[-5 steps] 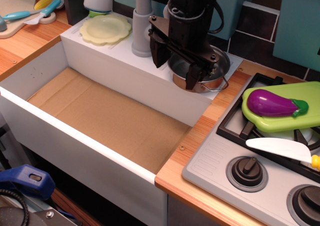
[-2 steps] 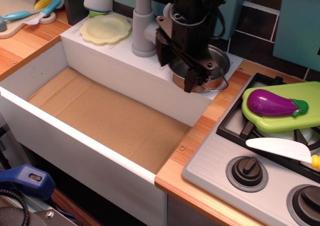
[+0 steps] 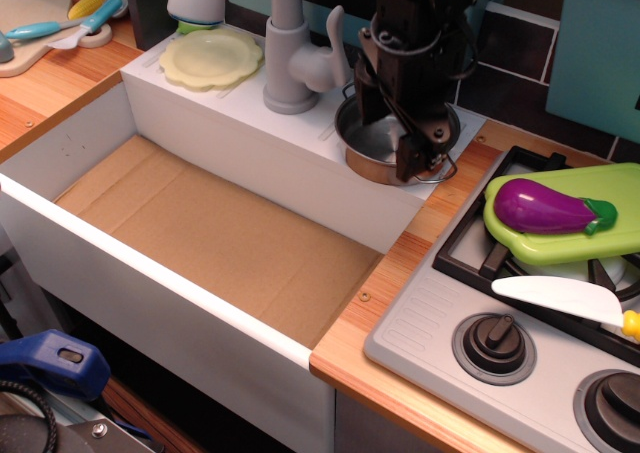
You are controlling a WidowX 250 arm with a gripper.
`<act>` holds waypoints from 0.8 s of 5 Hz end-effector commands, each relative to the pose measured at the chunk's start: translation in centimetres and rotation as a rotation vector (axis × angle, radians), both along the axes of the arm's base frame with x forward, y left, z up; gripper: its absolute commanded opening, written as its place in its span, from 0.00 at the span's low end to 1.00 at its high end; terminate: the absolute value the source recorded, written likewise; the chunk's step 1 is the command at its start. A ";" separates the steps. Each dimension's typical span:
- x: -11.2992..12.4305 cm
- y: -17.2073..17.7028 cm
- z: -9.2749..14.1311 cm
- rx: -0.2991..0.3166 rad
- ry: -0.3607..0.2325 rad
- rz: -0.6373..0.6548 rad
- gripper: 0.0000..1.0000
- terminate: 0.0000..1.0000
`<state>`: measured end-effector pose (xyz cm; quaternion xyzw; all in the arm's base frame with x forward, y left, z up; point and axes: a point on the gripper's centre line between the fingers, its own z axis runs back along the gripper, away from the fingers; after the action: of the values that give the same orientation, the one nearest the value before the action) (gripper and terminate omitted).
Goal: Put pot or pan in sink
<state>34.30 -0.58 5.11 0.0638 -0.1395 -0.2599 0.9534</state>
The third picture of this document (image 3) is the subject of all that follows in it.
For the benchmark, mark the grey toy faucet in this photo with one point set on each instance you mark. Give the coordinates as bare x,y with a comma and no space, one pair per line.
297,71

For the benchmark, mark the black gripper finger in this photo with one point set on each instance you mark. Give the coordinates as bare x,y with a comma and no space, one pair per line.
370,101
415,154

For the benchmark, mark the white toy sink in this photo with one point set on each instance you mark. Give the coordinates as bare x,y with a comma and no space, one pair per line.
216,237

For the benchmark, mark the small steel pot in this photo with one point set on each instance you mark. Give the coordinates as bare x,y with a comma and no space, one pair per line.
370,150

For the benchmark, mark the green cutting board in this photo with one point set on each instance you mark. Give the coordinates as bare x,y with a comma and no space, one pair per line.
617,184

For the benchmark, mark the black right stove knob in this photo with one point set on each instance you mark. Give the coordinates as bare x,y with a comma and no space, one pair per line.
606,409

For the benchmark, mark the yellow toy corn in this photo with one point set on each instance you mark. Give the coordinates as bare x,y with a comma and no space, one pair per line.
83,8

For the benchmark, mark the white toy knife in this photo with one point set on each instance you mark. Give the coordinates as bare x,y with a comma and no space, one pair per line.
578,298

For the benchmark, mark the purple toy eggplant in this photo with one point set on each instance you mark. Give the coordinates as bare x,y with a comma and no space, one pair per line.
530,207

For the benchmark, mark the black stove knob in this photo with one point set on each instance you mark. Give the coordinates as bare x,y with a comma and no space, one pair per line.
494,349
606,409

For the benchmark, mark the grey toy stove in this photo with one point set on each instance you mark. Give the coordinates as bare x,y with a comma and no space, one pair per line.
525,313

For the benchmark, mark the beige cutting board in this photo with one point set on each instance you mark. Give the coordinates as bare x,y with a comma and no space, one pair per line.
17,56

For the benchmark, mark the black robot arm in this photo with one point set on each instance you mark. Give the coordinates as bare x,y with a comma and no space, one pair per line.
417,23

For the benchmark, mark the blue clamp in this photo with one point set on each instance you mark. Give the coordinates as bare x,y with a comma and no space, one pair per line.
57,362

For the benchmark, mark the blue handled white spatula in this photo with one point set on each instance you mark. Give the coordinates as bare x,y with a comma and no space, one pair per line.
90,25

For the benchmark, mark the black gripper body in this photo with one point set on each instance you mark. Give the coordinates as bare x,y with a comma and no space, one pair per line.
412,87

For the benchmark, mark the white green bottle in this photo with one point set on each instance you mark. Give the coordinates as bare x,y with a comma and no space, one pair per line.
194,15

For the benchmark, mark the blue handled spoon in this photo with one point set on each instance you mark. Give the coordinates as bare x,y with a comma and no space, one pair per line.
43,29

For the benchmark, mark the pale yellow plate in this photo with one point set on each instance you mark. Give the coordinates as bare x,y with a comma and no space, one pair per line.
210,59

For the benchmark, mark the teal bin right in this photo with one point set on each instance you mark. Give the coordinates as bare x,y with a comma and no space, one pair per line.
595,73

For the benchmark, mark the grey metal bracket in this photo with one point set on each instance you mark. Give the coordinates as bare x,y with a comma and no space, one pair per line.
101,436

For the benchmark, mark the black left stove knob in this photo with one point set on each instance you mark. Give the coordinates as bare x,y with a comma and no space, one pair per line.
494,349

